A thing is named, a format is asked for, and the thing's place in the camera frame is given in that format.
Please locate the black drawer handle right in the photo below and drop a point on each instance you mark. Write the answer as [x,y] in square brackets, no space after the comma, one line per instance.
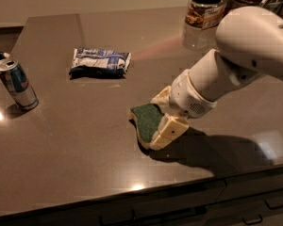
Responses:
[274,203]

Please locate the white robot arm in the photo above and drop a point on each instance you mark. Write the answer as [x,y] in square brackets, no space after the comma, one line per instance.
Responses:
[249,44]

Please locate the black object behind can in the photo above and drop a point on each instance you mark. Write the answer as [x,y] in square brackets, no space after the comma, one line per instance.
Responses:
[4,55]

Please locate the silver blue energy drink can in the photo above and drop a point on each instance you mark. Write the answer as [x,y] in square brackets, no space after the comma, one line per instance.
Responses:
[17,84]

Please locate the glass jar with black lid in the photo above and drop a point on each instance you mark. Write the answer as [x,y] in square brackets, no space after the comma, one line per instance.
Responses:
[204,14]

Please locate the black drawer handle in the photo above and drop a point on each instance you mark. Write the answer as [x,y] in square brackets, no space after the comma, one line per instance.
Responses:
[274,203]
[252,220]

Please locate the blue chip bag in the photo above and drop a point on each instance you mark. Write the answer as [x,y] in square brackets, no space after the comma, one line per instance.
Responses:
[99,62]

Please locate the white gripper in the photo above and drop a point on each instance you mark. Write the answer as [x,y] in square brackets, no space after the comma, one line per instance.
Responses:
[186,97]

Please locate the green and yellow sponge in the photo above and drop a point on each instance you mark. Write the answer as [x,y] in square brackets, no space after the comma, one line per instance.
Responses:
[147,119]

